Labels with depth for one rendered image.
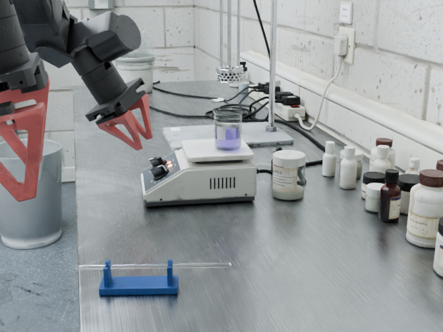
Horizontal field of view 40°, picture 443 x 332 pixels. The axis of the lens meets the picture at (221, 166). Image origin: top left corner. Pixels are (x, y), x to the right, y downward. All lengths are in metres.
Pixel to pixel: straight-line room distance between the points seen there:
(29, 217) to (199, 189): 1.73
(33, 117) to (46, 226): 2.32
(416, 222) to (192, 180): 0.38
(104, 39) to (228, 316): 0.46
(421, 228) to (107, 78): 0.54
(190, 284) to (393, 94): 0.73
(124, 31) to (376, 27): 0.68
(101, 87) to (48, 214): 1.78
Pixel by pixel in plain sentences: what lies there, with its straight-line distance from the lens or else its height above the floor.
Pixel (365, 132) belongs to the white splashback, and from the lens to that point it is 1.40.
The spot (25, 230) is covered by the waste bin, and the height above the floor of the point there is 0.09.
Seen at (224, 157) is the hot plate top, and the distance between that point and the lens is 1.06.
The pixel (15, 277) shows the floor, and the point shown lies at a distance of 2.57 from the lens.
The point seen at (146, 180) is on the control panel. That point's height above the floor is 0.78.
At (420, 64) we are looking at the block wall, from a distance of 1.29.
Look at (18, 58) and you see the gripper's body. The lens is 0.51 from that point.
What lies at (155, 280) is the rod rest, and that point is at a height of 0.76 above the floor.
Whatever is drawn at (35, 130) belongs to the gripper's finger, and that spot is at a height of 1.03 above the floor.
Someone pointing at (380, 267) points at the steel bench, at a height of 0.75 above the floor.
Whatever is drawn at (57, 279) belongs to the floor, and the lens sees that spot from 2.51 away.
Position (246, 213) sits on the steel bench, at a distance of 1.04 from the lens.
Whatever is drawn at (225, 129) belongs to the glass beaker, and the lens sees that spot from 1.06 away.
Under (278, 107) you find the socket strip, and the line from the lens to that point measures 1.77.
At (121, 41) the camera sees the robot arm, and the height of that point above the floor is 1.04.
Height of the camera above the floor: 1.14
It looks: 17 degrees down
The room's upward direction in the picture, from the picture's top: straight up
